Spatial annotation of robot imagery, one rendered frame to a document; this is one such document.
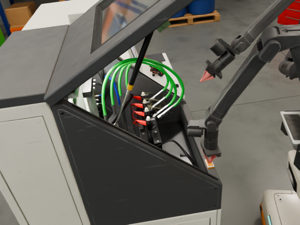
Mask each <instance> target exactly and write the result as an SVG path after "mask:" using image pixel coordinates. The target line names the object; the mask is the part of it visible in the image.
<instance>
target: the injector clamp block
mask: <svg viewBox="0 0 300 225"><path fill-rule="evenodd" d="M140 110H141V112H143V109H142V108H140ZM153 115H154V110H153V111H150V118H151V117H152V116H153ZM142 120H143V121H145V118H144V116H142ZM154 125H156V126H157V127H156V128H155V129H154V130H153V131H152V138H153V145H155V146H157V145H160V144H162V140H161V137H160V133H159V129H158V125H157V121H156V119H155V120H153V121H152V126H154ZM143 126H144V131H140V138H141V139H143V140H145V141H147V142H150V141H149V139H148V132H147V129H146V125H143ZM139 129H140V128H139ZM159 148H160V149H163V147H162V145H161V146H159Z"/></svg>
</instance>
